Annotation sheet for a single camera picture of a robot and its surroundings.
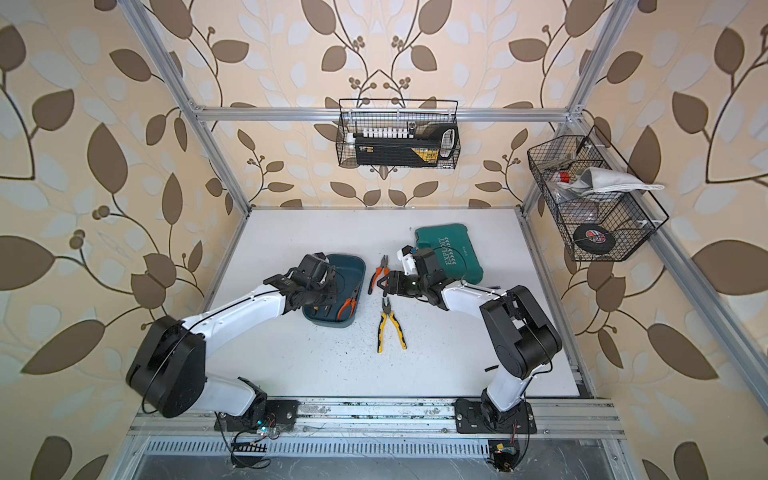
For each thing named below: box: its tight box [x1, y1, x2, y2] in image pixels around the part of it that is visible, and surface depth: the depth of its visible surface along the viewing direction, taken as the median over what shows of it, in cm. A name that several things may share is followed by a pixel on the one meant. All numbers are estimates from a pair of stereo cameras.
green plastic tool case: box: [415, 224, 484, 285], surface depth 107 cm
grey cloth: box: [557, 167, 665, 196], surface depth 63 cm
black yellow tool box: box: [355, 137, 441, 167], surface depth 86 cm
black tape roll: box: [573, 224, 615, 255], surface depth 73 cm
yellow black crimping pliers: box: [377, 297, 407, 353], surface depth 91 cm
